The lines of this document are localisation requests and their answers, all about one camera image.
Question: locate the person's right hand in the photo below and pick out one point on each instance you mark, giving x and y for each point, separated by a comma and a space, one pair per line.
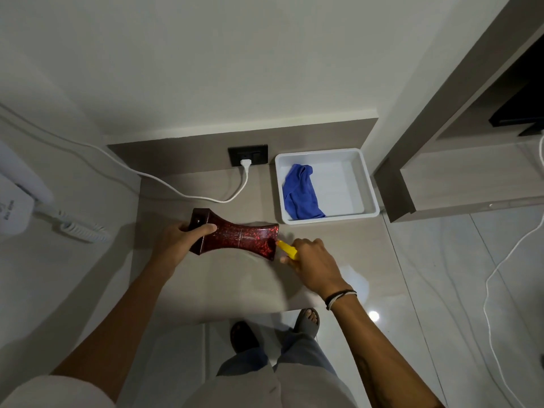
316, 267

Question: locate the person's left hand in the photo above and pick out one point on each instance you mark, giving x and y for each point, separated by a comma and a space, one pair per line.
172, 250

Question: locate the person's right thumb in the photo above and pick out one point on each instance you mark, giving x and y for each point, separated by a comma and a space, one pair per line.
288, 259

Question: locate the person's left thumb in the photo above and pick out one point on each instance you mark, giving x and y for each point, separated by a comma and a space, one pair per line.
203, 230

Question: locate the yellow cleaning cloth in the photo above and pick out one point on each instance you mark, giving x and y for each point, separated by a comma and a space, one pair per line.
287, 249

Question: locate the dark red speckled vase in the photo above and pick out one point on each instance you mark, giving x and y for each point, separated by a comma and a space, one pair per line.
242, 237

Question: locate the person's right forearm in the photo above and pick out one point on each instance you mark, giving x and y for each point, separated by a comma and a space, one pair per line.
382, 356

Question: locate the person's left forearm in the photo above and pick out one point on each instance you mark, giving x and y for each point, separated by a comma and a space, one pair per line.
119, 327

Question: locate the black wristband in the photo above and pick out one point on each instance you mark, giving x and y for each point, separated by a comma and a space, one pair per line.
335, 295

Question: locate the white wristband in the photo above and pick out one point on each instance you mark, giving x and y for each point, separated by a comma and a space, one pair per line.
340, 298

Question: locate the grey right sandal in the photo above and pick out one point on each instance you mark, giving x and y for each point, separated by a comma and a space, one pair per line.
307, 322

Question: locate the blue cloth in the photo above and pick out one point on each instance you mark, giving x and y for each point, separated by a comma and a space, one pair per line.
301, 193

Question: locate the dark left sandal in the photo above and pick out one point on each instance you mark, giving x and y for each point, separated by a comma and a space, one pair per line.
243, 337

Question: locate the white plastic tray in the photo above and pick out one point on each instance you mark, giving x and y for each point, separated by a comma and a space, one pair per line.
344, 186

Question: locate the blue jeans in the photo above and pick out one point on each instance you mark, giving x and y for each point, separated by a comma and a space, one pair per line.
297, 354

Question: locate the wooden shelf cabinet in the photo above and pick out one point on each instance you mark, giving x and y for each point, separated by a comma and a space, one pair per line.
459, 157

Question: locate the black device on shelf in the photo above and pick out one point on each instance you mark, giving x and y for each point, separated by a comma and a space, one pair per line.
520, 110

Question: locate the black wall socket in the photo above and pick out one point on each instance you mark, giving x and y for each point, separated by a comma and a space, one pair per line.
255, 153

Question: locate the white wall telephone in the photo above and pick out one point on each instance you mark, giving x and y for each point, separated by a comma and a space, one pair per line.
17, 195

